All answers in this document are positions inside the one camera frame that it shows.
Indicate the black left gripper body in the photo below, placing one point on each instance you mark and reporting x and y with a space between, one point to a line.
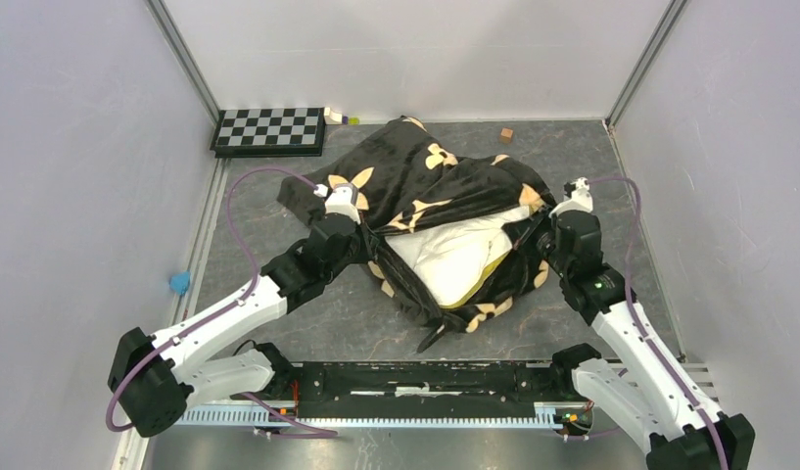
359 248

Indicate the white toothed cable duct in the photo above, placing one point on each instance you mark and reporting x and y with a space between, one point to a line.
541 417

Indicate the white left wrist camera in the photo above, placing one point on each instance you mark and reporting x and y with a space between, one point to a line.
340 200

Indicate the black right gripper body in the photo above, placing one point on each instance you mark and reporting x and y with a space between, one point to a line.
539 238

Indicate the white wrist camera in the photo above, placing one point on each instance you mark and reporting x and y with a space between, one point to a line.
577 197
340 200

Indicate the black white checkerboard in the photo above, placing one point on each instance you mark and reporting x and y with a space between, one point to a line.
269 133

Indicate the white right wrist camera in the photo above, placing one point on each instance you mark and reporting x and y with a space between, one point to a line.
577 197

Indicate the white pillow with yellow edge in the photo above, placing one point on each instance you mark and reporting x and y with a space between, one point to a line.
454 259

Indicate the small white block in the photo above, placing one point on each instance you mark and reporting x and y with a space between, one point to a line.
332 117

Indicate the black pillowcase with yellow flowers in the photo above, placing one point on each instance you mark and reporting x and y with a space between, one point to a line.
408 181

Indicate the small wooden cube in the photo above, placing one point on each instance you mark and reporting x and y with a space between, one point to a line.
505 136

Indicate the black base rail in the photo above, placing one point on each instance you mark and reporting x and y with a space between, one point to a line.
419 389

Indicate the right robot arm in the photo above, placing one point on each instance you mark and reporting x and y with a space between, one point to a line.
675 424

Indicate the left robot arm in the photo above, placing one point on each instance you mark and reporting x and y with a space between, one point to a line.
155 378

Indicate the blue clip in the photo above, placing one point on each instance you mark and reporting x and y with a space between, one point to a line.
179 283

